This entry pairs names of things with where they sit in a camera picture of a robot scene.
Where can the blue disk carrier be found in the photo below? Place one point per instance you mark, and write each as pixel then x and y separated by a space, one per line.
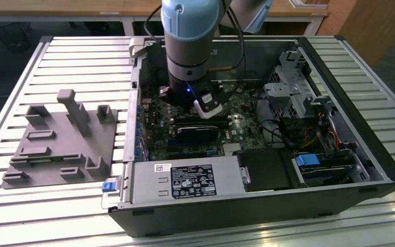
pixel 308 160

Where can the silver power supply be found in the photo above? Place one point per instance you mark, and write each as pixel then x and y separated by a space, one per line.
pixel 150 185

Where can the silver chipset heatsink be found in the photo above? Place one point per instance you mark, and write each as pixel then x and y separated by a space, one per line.
pixel 233 149

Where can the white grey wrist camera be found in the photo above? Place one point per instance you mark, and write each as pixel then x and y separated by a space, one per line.
pixel 206 112

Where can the green motherboard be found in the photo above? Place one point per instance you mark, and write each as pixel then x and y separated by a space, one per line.
pixel 249 123

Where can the black plastic air shroud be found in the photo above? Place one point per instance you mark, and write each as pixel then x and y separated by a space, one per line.
pixel 266 169

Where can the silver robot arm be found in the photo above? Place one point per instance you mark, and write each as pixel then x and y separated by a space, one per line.
pixel 188 51

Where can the black graphics card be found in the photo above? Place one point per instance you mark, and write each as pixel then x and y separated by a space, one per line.
pixel 198 133

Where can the clear plastic tray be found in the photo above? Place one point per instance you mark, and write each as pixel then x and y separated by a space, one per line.
pixel 309 2

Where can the grey parts rack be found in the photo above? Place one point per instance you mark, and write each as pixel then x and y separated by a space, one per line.
pixel 63 154

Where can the black PC case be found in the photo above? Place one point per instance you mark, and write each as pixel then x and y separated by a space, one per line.
pixel 253 218

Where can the dark round bin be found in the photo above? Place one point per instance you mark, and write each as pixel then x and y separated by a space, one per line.
pixel 11 36

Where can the black RAM slot bank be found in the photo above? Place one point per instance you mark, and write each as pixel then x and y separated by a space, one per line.
pixel 184 121

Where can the green RAM stick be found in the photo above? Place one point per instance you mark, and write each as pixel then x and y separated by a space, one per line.
pixel 47 161

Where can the blue case latch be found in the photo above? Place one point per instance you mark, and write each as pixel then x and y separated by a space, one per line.
pixel 109 186

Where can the wooden cabinet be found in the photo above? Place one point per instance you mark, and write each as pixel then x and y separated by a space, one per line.
pixel 373 28

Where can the metal drive cage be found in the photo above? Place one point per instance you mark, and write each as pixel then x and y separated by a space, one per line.
pixel 286 90

